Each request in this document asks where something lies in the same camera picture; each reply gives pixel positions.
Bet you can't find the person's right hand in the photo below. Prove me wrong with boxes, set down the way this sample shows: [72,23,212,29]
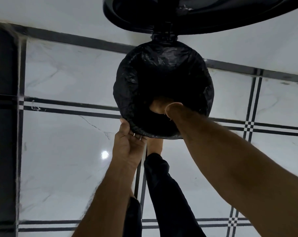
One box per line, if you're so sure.
[149,96,175,115]

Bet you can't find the person's left hand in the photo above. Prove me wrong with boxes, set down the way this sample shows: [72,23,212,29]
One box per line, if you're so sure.
[111,118,148,171]

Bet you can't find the black plastic trash bag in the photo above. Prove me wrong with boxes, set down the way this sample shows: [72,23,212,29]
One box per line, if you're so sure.
[113,40,215,140]

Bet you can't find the person's left forearm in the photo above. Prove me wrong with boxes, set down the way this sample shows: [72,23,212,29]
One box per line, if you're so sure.
[72,163,139,237]

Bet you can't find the person's right forearm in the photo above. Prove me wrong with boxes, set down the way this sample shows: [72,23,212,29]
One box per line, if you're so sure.
[165,104,298,237]

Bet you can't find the person's bare foot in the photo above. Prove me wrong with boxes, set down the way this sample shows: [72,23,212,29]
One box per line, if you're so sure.
[146,138,165,156]

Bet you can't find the person's right leg black trousers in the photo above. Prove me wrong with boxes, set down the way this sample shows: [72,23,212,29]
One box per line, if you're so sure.
[144,153,207,237]

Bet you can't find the person's leg black trousers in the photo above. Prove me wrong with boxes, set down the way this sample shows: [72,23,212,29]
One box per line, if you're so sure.
[122,196,142,237]
[144,153,207,237]

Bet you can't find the person's left leg black trousers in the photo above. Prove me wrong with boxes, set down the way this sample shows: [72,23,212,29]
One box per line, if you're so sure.
[122,196,142,237]

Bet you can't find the black trash bin lid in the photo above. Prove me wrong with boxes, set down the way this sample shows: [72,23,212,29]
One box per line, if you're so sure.
[102,0,298,42]

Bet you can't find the thin wrist bracelet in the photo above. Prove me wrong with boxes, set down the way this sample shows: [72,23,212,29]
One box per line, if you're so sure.
[164,102,184,121]

